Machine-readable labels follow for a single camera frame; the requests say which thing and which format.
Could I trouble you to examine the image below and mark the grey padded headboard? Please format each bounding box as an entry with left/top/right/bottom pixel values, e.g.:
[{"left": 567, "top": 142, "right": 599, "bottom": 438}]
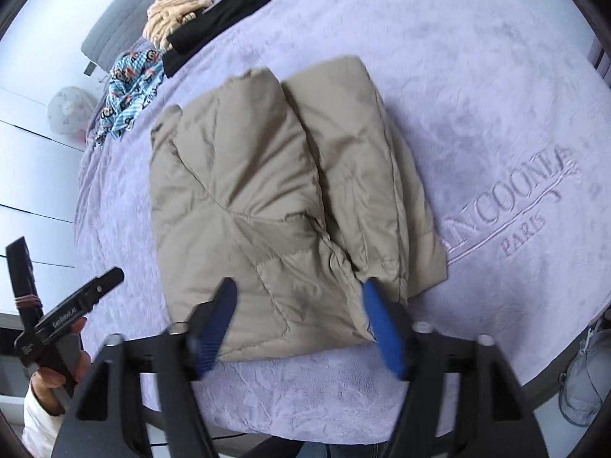
[{"left": 80, "top": 0, "right": 160, "bottom": 74}]

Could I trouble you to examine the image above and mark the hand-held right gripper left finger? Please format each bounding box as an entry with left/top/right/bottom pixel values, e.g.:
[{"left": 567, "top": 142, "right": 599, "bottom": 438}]
[{"left": 50, "top": 277, "right": 238, "bottom": 458}]

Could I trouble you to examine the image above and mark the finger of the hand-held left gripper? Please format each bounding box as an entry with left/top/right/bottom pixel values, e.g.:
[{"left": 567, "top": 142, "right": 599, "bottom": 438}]
[
  {"left": 6, "top": 237, "right": 45, "bottom": 331},
  {"left": 42, "top": 268, "right": 126, "bottom": 340}
]

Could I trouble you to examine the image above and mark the grey bag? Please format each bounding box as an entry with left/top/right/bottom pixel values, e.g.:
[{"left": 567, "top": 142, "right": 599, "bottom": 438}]
[{"left": 558, "top": 312, "right": 611, "bottom": 426}]

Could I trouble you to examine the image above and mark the blue monkey print garment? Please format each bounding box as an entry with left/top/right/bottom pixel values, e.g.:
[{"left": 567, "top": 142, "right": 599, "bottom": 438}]
[{"left": 91, "top": 49, "right": 167, "bottom": 150}]

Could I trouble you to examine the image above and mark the white plush toy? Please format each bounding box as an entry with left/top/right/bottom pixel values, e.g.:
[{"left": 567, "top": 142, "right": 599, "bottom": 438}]
[{"left": 47, "top": 86, "right": 101, "bottom": 146}]

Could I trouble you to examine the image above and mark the cream striped garment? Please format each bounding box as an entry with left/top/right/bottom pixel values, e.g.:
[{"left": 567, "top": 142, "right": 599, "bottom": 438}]
[{"left": 143, "top": 0, "right": 218, "bottom": 51}]

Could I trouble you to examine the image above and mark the purple plush blanket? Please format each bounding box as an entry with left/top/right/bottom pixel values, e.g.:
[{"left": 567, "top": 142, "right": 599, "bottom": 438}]
[{"left": 71, "top": 0, "right": 611, "bottom": 444}]

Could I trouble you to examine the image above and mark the black folded garment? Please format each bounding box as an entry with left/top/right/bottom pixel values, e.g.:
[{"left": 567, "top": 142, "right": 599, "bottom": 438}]
[{"left": 162, "top": 0, "right": 295, "bottom": 78}]

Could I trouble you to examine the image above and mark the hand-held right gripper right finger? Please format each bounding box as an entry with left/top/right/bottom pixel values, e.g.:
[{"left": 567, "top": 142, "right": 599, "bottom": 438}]
[{"left": 360, "top": 279, "right": 557, "bottom": 458}]

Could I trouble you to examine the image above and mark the person's left hand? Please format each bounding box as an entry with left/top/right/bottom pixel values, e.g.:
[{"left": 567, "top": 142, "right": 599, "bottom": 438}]
[{"left": 30, "top": 319, "right": 93, "bottom": 395}]

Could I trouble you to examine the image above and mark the person's left forearm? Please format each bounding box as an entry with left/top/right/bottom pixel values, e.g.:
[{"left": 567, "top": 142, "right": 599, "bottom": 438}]
[{"left": 20, "top": 384, "right": 68, "bottom": 456}]

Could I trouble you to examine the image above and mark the beige puffer jacket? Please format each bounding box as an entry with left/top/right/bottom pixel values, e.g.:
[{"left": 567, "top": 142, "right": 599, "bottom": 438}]
[{"left": 149, "top": 56, "right": 449, "bottom": 361}]

